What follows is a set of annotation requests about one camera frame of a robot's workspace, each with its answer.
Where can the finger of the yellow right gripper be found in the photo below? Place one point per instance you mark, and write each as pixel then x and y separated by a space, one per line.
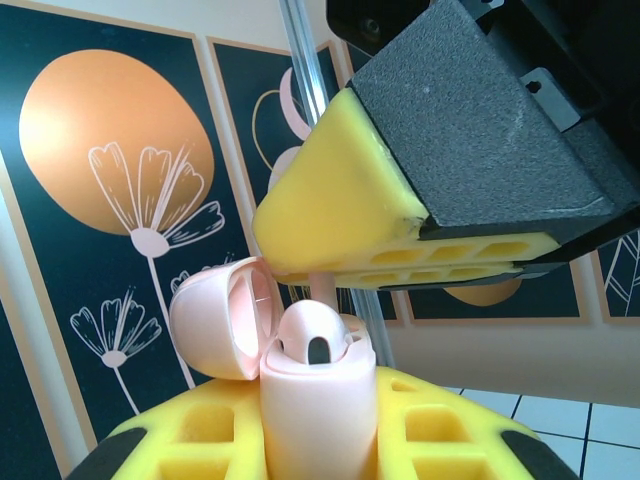
pixel 400 175
pixel 400 280

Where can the pink earbud charging case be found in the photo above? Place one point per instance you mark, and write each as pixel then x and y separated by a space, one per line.
pixel 320 410

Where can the aluminium frame post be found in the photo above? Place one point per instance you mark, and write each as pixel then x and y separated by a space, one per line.
pixel 305 60

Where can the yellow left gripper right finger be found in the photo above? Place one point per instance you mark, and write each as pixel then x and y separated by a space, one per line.
pixel 390 435

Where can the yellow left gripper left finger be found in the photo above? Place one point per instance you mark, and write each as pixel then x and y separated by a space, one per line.
pixel 145 435

